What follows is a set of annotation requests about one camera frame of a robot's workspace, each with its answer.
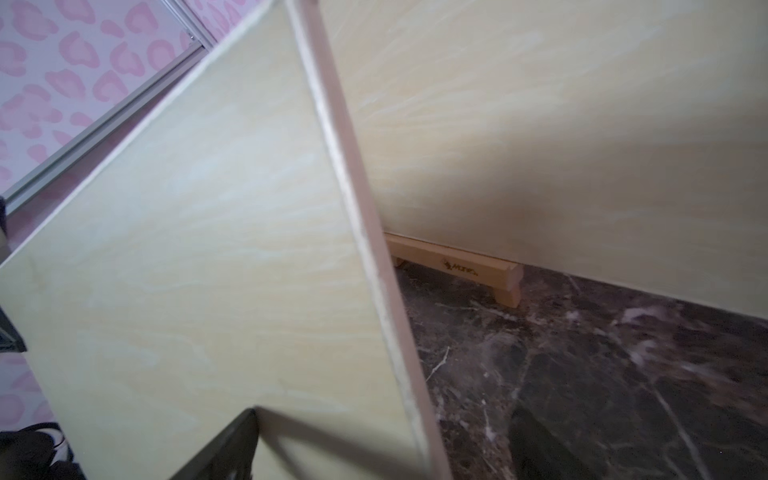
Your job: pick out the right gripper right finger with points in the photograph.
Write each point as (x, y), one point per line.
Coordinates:
(537, 454)

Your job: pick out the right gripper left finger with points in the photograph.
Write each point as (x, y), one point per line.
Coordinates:
(229, 455)

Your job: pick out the plywood board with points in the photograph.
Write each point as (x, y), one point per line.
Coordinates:
(228, 256)
(620, 141)

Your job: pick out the back wooden easel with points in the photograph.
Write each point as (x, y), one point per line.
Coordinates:
(501, 276)

